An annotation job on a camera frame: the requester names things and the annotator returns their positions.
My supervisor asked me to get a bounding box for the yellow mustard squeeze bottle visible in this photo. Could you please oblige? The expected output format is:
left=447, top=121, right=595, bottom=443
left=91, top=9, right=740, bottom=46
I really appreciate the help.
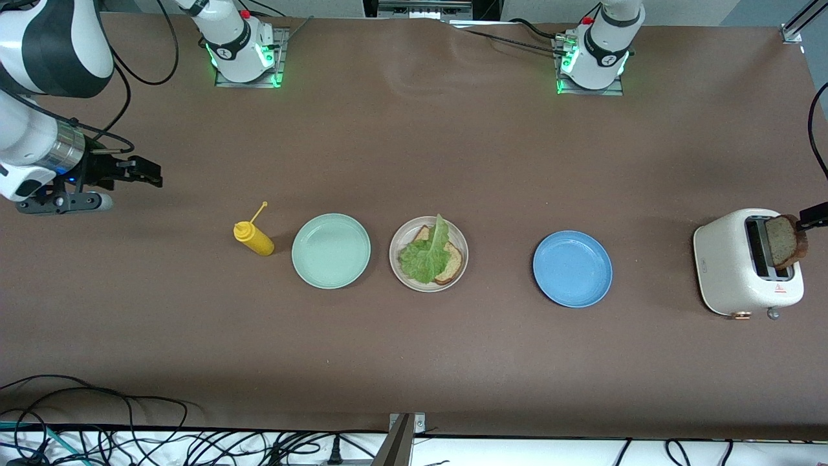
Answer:
left=234, top=201, right=276, bottom=257

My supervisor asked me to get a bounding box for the green lettuce leaf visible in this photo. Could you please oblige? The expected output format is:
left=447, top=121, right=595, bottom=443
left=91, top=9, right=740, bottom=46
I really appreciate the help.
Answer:
left=398, top=214, right=452, bottom=284

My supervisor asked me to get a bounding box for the brown bread slice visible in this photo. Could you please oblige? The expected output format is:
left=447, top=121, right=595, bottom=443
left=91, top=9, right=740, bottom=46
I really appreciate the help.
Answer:
left=413, top=225, right=464, bottom=286
left=765, top=214, right=809, bottom=272

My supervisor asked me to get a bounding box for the mint green plate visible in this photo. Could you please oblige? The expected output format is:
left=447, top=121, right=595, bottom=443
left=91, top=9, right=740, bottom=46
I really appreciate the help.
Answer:
left=292, top=213, right=372, bottom=289

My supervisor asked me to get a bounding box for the blue plate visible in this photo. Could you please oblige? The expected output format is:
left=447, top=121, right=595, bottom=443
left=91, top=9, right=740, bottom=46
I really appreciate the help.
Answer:
left=532, top=230, right=613, bottom=309

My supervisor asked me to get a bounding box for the beige plate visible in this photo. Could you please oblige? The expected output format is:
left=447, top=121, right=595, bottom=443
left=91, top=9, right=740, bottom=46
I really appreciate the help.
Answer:
left=389, top=216, right=469, bottom=293

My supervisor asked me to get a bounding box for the cream white toaster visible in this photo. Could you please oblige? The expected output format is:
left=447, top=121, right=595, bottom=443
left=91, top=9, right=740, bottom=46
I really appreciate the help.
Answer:
left=693, top=208, right=805, bottom=321

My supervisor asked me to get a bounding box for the brown table cover sheet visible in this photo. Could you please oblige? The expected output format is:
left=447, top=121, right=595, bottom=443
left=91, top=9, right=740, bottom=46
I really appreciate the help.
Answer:
left=0, top=13, right=828, bottom=442

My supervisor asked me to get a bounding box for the black grey equipment box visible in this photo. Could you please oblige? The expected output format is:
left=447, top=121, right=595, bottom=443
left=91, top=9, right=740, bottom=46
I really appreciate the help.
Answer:
left=362, top=0, right=502, bottom=22

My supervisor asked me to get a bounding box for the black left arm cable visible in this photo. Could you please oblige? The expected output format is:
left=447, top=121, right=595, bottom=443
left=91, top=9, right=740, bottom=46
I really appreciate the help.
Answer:
left=808, top=81, right=828, bottom=181

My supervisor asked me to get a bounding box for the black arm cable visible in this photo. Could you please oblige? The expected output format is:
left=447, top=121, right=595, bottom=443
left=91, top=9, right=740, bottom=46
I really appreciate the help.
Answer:
left=808, top=81, right=828, bottom=181
left=0, top=0, right=180, bottom=153

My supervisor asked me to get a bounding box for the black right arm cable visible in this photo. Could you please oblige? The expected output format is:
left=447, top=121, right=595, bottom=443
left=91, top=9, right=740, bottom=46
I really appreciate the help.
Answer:
left=0, top=0, right=180, bottom=153

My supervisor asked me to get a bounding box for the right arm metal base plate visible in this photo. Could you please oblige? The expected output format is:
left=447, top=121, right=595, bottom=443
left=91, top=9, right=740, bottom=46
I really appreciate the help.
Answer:
left=215, top=27, right=289, bottom=89

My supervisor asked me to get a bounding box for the aluminium frame rail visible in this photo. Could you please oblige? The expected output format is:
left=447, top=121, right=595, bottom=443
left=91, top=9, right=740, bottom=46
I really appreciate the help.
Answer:
left=779, top=0, right=817, bottom=45

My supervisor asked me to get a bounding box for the black looping floor cable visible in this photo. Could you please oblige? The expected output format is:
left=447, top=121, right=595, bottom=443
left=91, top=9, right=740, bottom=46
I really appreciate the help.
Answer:
left=0, top=374, right=195, bottom=466

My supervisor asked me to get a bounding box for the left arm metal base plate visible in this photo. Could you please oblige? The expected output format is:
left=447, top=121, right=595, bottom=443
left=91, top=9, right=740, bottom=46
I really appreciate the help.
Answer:
left=554, top=36, right=626, bottom=97

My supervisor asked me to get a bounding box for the teal floor cable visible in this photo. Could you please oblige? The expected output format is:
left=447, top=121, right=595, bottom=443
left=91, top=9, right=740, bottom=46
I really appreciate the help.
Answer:
left=0, top=421, right=85, bottom=466

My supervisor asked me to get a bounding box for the black sleeved table cable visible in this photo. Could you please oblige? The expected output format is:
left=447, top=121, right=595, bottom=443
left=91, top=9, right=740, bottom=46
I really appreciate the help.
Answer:
left=446, top=18, right=570, bottom=56

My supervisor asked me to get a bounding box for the grey metal bracket post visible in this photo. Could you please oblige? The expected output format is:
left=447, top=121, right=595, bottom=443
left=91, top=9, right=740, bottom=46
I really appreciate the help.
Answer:
left=372, top=412, right=428, bottom=466

